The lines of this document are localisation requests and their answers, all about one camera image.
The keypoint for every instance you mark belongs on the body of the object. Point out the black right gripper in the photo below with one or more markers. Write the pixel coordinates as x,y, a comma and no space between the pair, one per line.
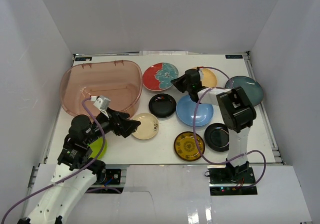
178,83

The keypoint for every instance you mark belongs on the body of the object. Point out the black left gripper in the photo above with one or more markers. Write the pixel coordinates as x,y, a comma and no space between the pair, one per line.
117,124

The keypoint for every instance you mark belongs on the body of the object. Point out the red and teal floral plate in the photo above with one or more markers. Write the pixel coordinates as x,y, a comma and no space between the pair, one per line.
158,76

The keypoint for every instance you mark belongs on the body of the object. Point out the dark teal ceramic plate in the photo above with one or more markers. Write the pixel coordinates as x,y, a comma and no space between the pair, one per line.
251,87

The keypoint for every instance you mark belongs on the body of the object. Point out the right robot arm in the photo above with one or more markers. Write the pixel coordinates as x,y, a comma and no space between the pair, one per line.
236,110

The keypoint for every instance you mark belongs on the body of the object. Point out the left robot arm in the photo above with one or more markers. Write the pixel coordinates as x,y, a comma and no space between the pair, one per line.
76,171

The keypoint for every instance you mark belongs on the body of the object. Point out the pink translucent plastic bin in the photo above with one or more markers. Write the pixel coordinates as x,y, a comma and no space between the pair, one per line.
120,81

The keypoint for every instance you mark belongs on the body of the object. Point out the light blue plate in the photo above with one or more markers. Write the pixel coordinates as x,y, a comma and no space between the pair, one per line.
185,111

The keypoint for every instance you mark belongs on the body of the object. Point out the cream plate with black patch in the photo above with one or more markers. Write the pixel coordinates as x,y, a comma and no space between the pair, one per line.
148,128

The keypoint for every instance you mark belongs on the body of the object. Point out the black glossy plate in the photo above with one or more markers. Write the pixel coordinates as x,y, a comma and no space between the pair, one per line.
162,105

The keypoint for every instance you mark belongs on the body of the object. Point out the lime green plate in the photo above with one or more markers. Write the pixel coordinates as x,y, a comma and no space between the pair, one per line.
96,147

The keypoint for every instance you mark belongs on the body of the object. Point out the black plate with iridescent rim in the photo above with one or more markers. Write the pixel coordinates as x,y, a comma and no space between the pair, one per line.
217,137

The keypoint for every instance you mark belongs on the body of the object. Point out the brown and yellow patterned plate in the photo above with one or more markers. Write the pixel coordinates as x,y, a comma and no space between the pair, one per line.
185,147

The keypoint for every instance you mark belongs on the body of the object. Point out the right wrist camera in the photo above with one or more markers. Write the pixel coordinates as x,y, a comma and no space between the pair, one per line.
201,74

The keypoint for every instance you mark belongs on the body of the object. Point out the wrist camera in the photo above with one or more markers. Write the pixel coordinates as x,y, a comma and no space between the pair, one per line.
201,74
101,103

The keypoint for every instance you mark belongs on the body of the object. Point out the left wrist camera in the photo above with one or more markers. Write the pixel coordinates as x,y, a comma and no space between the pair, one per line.
101,103

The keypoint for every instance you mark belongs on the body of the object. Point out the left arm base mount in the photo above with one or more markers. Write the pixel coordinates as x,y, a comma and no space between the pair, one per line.
111,177

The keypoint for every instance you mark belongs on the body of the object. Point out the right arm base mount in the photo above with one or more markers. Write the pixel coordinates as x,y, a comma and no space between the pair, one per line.
222,183

